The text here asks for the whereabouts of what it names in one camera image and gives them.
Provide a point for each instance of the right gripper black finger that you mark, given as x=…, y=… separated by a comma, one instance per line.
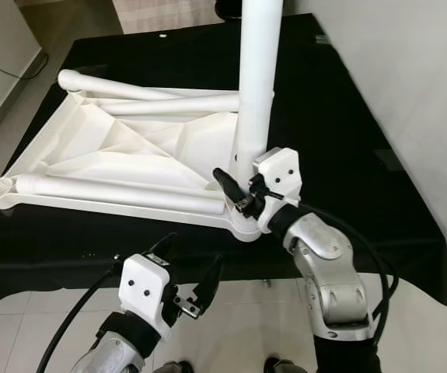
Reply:
x=227, y=185

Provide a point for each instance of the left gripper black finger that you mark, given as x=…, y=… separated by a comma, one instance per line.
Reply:
x=211, y=281
x=165, y=250

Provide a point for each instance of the dark left robot foot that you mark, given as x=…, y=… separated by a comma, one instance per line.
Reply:
x=175, y=367

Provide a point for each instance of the dark robot foot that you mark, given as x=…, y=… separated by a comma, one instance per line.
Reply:
x=175, y=367
x=284, y=365

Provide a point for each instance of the white plastic table top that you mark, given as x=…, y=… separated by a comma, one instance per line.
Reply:
x=130, y=148

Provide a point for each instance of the black tablecloth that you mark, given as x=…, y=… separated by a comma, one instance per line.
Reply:
x=324, y=116

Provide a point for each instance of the dark right robot foot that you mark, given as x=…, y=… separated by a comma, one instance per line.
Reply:
x=284, y=365

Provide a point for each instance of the large black bowl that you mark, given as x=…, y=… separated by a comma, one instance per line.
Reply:
x=227, y=6

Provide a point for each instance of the beige patterned low table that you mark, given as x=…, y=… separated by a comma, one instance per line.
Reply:
x=169, y=14

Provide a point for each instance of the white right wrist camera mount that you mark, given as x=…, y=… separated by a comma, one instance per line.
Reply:
x=279, y=175

